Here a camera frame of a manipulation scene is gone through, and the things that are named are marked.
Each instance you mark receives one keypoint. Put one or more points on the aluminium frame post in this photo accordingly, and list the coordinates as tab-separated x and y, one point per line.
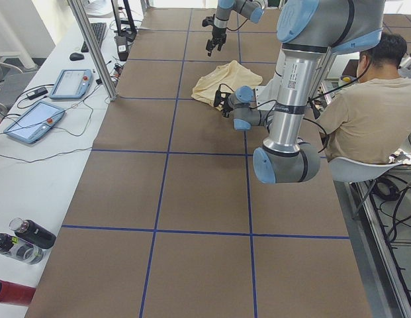
91	41

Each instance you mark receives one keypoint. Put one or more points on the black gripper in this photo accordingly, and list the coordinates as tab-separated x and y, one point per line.
218	34
226	105

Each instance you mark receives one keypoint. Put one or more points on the seated person beige shirt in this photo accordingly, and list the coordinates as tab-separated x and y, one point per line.
368	121

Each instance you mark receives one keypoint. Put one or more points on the teach pendant tablet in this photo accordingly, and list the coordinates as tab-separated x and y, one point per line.
34	123
71	84

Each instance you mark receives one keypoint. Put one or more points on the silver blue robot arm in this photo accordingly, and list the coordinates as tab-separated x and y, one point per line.
251	10
307	30

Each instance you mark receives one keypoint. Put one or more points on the black computer keyboard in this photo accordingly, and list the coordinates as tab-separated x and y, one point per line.
99	30

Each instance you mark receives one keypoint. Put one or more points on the upper teach pendant tablet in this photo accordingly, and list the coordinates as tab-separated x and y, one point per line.
71	84

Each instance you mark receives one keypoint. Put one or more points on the black water bottle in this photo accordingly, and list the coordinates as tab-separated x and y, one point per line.
32	232

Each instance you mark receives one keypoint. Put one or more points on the beige long-sleeve printed shirt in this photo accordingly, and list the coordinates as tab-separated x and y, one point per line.
232	74

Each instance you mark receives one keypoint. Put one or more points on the white plastic chair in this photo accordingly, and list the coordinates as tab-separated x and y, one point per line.
347	170

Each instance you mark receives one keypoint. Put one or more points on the clear plastic bottle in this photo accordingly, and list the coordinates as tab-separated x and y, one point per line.
19	249

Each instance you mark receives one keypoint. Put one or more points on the small black square device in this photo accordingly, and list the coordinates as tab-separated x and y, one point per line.
41	91

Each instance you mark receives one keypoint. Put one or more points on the red bottle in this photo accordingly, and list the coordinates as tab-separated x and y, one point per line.
16	294

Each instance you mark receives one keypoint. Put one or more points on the lower teach pendant tablet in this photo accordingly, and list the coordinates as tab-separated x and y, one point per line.
34	123

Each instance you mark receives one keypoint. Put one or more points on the black computer mouse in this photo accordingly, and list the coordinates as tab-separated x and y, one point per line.
75	56

